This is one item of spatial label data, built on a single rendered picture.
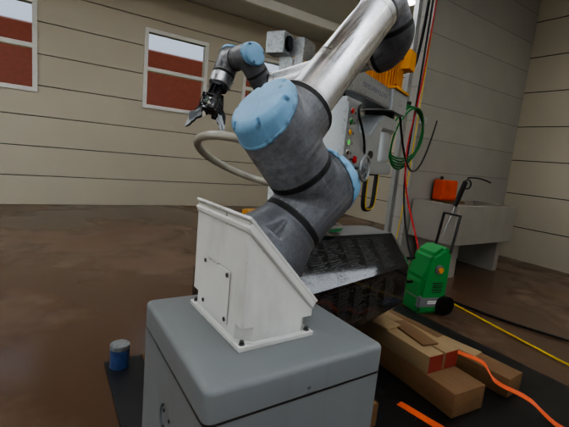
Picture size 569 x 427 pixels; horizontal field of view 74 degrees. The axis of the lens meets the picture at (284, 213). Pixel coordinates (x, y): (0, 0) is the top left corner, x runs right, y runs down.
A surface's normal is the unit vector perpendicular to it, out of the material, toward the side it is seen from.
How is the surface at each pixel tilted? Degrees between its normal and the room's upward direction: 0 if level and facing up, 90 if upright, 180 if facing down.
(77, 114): 90
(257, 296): 90
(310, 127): 83
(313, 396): 90
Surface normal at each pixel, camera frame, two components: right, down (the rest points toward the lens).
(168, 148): 0.54, 0.18
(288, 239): 0.50, -0.36
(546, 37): -0.84, 0.00
